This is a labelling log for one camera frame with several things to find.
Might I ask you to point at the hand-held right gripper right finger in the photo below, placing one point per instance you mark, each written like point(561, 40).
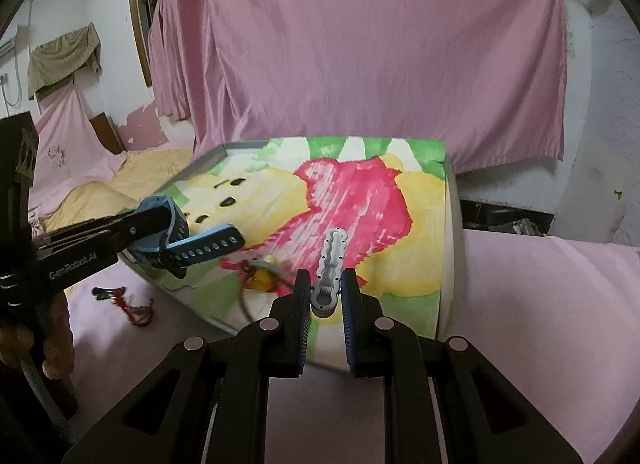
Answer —
point(348, 334)

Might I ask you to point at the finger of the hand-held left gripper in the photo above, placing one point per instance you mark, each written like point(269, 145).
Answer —
point(174, 268)
point(145, 224)

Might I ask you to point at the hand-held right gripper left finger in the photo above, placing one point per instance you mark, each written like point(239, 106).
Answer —
point(303, 329)

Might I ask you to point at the blue wrist watch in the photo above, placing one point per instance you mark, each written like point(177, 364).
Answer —
point(205, 246)

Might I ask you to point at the white hair clip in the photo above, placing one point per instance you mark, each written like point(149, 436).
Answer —
point(331, 264)

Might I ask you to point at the grey tray with printed picture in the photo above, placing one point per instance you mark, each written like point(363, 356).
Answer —
point(350, 194)

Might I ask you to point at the person's left hand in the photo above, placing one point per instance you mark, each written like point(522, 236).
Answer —
point(55, 339)

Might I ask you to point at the brown wooden board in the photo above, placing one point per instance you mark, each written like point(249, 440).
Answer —
point(107, 132)

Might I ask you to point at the pink embroidered cloth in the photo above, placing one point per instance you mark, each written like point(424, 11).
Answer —
point(65, 144)

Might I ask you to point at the pink table cloth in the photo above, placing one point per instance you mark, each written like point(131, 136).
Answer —
point(525, 319)

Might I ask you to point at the pink window curtain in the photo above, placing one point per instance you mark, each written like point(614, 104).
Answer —
point(162, 44)

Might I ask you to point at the olive hanging cloth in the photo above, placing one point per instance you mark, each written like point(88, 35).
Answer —
point(62, 59)

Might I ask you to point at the dark furniture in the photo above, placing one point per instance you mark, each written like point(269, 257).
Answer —
point(500, 219)

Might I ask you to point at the large pink curtain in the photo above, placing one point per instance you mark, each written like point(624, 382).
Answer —
point(360, 44)

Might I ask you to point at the wooden window frame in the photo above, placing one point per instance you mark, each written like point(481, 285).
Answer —
point(142, 34)

